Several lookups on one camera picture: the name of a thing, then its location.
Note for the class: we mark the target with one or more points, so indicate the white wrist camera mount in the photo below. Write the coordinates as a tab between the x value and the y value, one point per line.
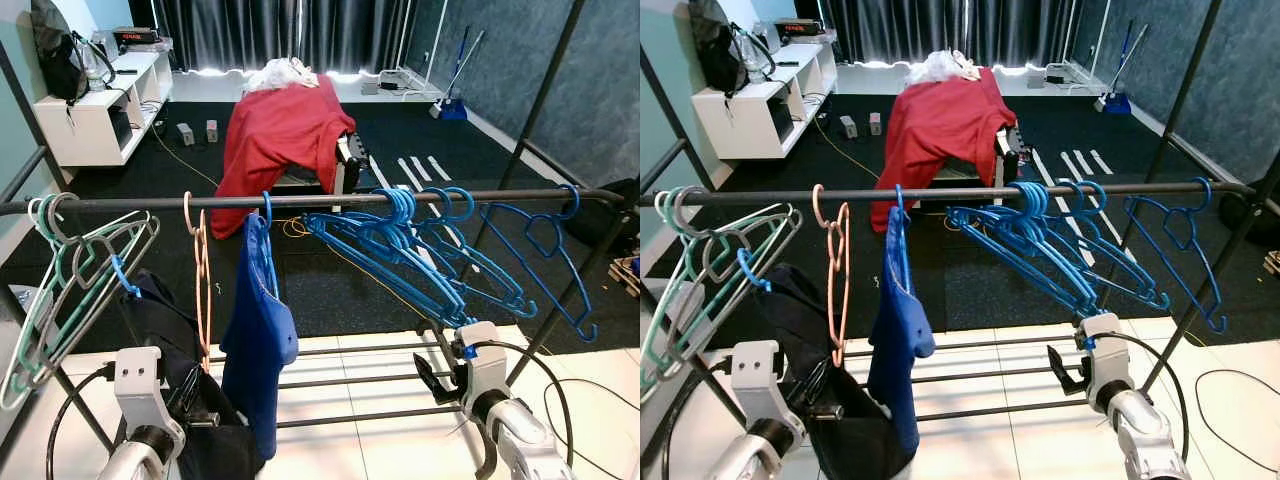
1108	360
487	375
755	380
138	385

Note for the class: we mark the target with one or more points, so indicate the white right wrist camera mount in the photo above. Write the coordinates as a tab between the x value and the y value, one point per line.
1108	360
487	375

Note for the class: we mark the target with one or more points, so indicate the teal plastic hanger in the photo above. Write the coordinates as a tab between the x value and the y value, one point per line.
33	215
661	212

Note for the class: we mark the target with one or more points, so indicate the red cloth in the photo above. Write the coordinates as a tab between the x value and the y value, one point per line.
280	140
940	130

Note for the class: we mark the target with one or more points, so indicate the small grey box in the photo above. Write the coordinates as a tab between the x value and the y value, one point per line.
849	127
186	134
211	131
875	124

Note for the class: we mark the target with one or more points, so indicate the white crumpled cloth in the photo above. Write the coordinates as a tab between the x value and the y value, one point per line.
280	75
940	66

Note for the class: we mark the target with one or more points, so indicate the black curtain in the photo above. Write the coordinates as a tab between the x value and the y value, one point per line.
950	30
280	30

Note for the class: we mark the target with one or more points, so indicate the white shelf unit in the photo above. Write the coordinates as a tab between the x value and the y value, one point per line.
90	125
745	120

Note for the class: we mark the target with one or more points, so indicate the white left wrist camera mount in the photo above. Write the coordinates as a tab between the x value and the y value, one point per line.
755	380
138	385

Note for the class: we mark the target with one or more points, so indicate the black metal clothes rack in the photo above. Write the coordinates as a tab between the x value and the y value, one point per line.
150	202
760	196

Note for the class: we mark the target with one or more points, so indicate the blue mop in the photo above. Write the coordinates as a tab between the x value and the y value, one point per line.
453	110
1117	103

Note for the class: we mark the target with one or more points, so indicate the pink plastic hanger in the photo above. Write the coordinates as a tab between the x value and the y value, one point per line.
843	290
204	300

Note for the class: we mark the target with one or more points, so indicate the royal blue shirt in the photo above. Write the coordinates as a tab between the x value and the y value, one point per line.
900	350
255	350

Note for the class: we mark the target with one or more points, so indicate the dark navy garment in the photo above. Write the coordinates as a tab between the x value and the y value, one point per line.
170	330
810	320

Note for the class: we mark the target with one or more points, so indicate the clear plastic jug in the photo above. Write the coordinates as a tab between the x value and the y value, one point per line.
95	65
755	55

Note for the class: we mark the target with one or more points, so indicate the grey plastic hanger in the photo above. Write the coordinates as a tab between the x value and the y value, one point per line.
120	228
760	220

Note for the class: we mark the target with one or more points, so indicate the black digital clock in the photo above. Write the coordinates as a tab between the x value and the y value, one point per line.
800	28
135	37

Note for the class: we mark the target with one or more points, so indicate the black backpack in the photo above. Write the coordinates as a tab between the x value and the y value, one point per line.
55	60
715	50

